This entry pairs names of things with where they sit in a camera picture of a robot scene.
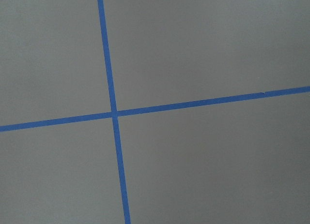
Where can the blue tape grid lines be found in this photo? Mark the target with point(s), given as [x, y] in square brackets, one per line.
[115, 113]

